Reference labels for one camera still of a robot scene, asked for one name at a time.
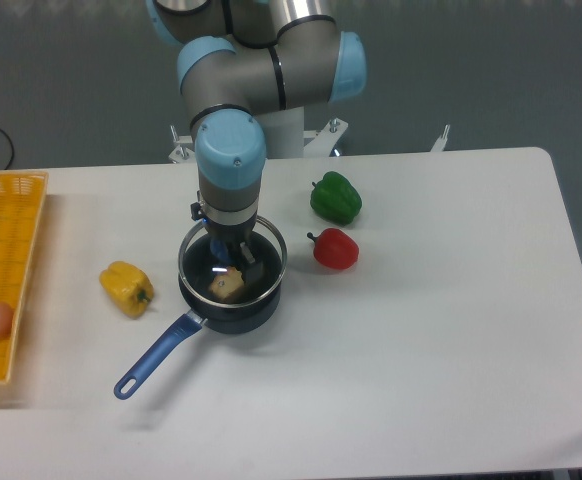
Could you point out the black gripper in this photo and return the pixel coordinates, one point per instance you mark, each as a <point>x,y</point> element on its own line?
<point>232,229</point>

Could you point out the glass pot lid blue knob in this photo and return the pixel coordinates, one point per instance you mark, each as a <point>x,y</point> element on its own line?
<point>199,254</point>

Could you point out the dark pot blue handle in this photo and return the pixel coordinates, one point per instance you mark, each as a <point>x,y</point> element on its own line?
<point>200,315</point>

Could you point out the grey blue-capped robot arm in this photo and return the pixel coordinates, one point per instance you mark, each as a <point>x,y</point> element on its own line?
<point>239,60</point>

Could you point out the toasted bread slice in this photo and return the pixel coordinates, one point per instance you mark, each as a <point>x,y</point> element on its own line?
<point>227,284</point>

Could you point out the red bell pepper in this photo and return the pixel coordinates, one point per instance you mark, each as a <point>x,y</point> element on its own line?
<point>334,249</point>

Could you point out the green bell pepper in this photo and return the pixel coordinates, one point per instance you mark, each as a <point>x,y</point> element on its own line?
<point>335,199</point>

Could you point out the yellow bell pepper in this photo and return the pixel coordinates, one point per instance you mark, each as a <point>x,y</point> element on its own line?
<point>128,287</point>

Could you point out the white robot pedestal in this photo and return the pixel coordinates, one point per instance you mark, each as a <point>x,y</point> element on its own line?
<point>284,139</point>

